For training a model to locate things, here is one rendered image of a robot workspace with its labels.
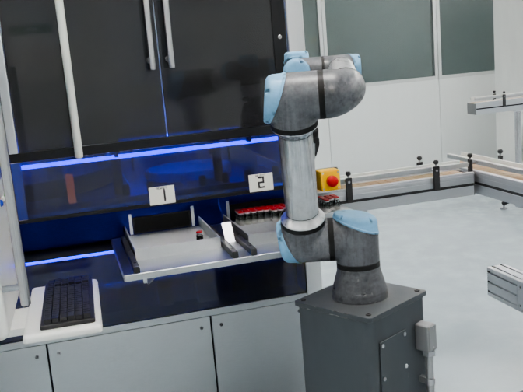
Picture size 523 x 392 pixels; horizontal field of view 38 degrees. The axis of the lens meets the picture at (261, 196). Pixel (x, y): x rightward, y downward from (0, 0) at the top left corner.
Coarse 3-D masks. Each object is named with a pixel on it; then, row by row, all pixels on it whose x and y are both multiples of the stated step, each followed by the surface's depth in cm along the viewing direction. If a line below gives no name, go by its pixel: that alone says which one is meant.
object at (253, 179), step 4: (248, 176) 257; (252, 176) 258; (256, 176) 258; (260, 176) 258; (264, 176) 259; (268, 176) 259; (252, 180) 258; (256, 180) 258; (260, 180) 259; (264, 180) 259; (268, 180) 259; (272, 180) 260; (252, 184) 258; (256, 184) 259; (260, 184) 259; (264, 184) 259; (268, 184) 260; (272, 184) 260; (252, 188) 258; (256, 188) 259; (260, 188) 259; (264, 188) 260; (268, 188) 260; (272, 188) 260
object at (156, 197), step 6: (162, 186) 250; (168, 186) 251; (150, 192) 249; (156, 192) 250; (162, 192) 250; (168, 192) 251; (174, 192) 251; (150, 198) 250; (156, 198) 250; (162, 198) 251; (168, 198) 251; (174, 198) 252; (150, 204) 250; (156, 204) 250; (162, 204) 251
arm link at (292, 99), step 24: (288, 72) 179; (312, 72) 177; (264, 96) 177; (288, 96) 175; (312, 96) 174; (264, 120) 180; (288, 120) 177; (312, 120) 179; (288, 144) 183; (312, 144) 186; (288, 168) 187; (312, 168) 188; (288, 192) 191; (312, 192) 191; (288, 216) 196; (312, 216) 195; (288, 240) 198; (312, 240) 196
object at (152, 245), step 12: (192, 228) 261; (204, 228) 254; (132, 240) 250; (144, 240) 249; (156, 240) 247; (168, 240) 246; (180, 240) 245; (192, 240) 229; (204, 240) 230; (216, 240) 231; (144, 252) 226; (156, 252) 227; (168, 252) 228; (180, 252) 228
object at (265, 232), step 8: (224, 216) 260; (232, 224) 250; (256, 224) 258; (264, 224) 257; (272, 224) 256; (240, 232) 240; (248, 232) 248; (256, 232) 247; (264, 232) 246; (272, 232) 233; (248, 240) 231; (256, 240) 232; (264, 240) 232; (272, 240) 233
